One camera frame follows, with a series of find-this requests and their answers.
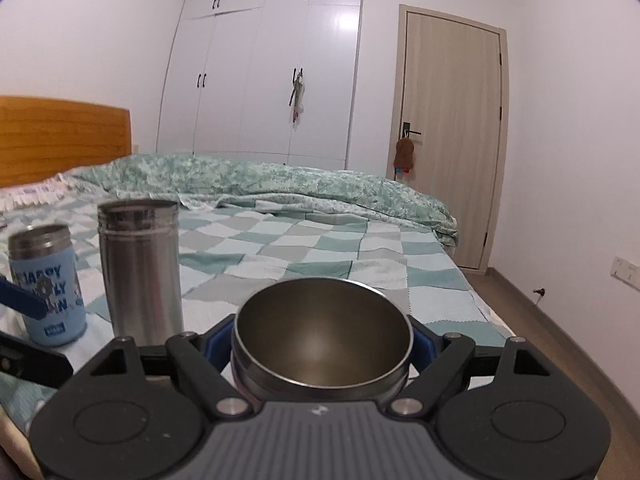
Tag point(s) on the blue sleeved steel cup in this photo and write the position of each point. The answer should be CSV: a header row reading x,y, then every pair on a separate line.
x,y
52,260

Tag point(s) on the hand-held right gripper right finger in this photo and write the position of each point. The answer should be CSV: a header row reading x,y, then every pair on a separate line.
x,y
424,346

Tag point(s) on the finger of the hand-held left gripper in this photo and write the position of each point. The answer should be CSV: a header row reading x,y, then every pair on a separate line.
x,y
20,300
30,360

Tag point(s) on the striped pillow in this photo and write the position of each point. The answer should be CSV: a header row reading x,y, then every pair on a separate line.
x,y
40,195

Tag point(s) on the white wardrobe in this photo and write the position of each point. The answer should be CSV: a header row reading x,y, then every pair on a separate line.
x,y
260,60

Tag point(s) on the wooden headboard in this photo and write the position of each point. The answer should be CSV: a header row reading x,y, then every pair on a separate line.
x,y
60,140

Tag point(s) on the wide stainless steel cup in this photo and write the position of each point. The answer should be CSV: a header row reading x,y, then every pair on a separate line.
x,y
320,330

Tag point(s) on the black door stopper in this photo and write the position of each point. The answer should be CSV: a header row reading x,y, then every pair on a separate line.
x,y
539,292

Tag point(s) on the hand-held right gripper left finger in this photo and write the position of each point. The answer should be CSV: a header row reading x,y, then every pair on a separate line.
x,y
218,338

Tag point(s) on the light wooden door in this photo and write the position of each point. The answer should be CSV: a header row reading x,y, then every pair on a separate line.
x,y
450,135

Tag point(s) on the green floral quilt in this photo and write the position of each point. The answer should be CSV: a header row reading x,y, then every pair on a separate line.
x,y
300,185

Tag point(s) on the tall stainless steel cup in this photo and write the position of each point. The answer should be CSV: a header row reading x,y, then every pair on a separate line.
x,y
140,280

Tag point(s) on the white wall socket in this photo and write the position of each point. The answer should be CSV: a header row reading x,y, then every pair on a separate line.
x,y
626,271

